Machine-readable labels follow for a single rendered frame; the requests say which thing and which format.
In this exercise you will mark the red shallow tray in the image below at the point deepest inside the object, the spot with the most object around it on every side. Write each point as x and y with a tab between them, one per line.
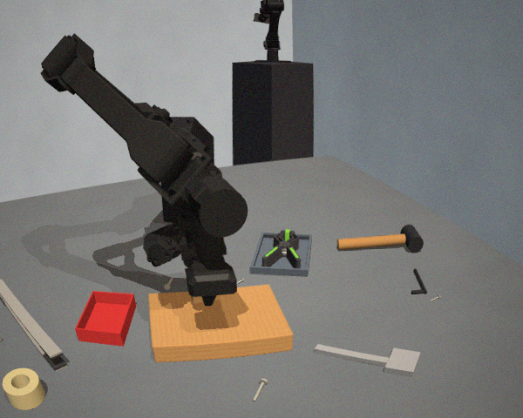
105	312

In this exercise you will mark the mallet with wooden handle and black head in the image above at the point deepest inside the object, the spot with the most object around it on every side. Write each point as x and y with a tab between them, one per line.
410	237

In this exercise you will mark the light wooden board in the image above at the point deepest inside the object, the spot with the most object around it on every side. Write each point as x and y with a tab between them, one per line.
248	322

